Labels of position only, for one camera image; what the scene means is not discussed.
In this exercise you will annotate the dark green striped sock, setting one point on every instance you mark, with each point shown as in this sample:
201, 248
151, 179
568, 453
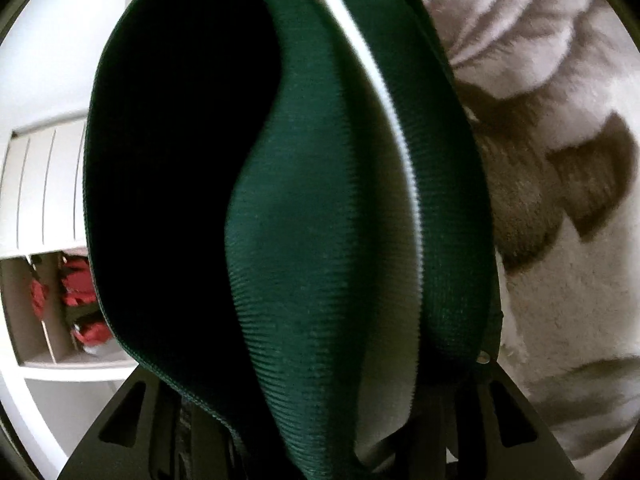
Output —
300, 210

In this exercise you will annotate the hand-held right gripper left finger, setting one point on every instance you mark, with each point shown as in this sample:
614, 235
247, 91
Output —
210, 450

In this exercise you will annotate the red clothes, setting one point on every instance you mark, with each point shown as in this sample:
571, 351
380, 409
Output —
75, 295

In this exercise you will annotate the grey floral fleece blanket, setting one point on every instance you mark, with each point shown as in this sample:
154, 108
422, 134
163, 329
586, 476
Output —
575, 285

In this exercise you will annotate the white shelf cabinet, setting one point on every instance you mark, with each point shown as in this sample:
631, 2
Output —
45, 185

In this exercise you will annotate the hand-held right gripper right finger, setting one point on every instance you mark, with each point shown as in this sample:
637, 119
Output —
470, 435

